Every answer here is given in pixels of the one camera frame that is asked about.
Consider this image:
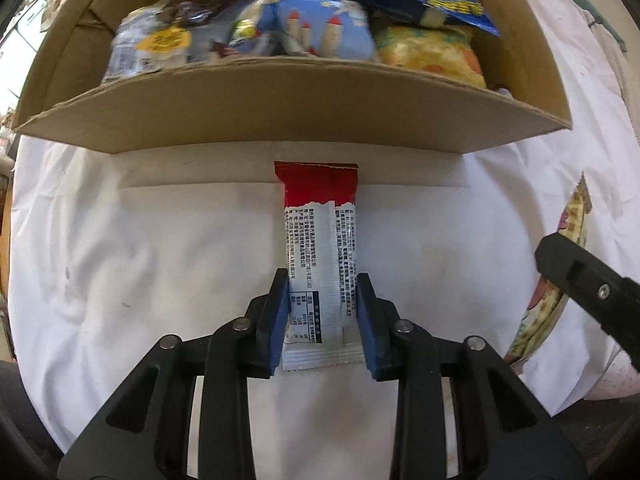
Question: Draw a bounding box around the red white snack bar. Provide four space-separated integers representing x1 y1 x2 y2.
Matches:
274 161 364 372

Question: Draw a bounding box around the light blue snack packet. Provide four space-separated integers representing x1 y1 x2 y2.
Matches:
227 0 378 64

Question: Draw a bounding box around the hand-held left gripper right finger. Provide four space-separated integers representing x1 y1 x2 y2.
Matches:
357 272 587 480

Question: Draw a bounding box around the yellow puffed snack packet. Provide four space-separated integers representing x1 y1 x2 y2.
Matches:
372 22 489 90

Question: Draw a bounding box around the yellow cartoon snack packet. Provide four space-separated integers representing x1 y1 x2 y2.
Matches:
502 172 594 373

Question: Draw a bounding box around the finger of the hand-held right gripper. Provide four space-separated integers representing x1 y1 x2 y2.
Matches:
534 232 640 373

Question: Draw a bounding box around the white bed sheet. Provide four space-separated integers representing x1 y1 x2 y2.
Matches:
7 0 640 453

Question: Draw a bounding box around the grey white snack bag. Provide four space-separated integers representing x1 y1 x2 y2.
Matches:
102 4 238 86

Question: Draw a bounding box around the cardboard box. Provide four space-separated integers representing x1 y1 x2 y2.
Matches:
11 0 573 155

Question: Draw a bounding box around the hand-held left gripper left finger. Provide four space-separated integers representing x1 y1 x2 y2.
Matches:
57 268 292 480

